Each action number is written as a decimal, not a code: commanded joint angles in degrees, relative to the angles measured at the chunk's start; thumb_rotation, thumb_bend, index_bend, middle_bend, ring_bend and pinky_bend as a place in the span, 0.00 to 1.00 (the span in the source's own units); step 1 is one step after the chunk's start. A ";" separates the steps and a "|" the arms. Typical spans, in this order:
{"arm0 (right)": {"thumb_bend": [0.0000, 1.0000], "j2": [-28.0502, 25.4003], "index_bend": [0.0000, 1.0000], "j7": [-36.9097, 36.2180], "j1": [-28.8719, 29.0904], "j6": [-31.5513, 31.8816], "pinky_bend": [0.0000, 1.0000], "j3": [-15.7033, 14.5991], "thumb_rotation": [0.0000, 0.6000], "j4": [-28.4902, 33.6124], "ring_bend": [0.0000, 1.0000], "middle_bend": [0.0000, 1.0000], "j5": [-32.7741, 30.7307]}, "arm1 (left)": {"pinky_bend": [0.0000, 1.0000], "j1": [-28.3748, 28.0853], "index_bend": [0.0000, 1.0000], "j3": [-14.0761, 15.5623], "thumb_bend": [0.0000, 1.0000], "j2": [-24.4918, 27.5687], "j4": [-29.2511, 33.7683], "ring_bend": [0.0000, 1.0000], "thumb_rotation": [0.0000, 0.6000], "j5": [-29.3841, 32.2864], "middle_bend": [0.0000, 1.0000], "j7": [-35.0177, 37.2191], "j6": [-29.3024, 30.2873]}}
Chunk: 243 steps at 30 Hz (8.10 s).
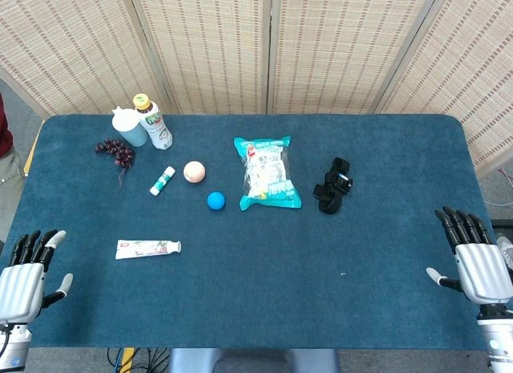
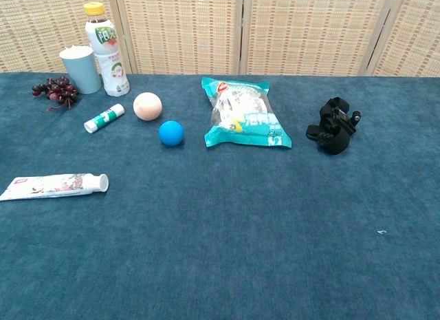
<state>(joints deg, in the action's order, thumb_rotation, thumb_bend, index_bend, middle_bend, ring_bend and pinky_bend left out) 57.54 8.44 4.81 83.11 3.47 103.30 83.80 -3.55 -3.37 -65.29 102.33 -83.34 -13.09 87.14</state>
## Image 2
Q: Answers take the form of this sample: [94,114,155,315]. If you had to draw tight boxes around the peach coloured ball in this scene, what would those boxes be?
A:
[133,92,163,121]

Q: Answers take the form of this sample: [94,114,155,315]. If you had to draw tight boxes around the light blue plastic cup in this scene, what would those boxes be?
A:
[59,45,102,95]

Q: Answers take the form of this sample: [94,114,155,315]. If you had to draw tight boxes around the woven bamboo screen panel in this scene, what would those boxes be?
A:
[240,0,403,76]
[364,0,440,78]
[0,0,133,75]
[108,0,247,76]

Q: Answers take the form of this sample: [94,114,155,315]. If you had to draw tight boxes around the dark red grape bunch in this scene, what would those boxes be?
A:
[32,76,80,113]

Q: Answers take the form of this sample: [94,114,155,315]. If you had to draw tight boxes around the black strap camera mount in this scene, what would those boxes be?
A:
[305,96,362,156]

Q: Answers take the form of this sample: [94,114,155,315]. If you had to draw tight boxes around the green white glue stick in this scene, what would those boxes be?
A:
[83,103,125,134]

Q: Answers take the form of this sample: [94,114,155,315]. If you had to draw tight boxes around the teal snack bag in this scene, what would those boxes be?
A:
[201,76,293,149]

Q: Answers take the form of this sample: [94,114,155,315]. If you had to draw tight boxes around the small patterned tube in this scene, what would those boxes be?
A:
[0,173,110,202]

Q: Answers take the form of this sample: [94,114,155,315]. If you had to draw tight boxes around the blue table cloth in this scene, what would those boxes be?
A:
[0,71,440,320]

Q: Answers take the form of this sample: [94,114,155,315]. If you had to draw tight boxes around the blue ball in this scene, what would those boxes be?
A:
[158,120,186,148]

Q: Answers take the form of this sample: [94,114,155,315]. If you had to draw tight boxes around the green tea bottle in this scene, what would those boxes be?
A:
[84,1,131,97]

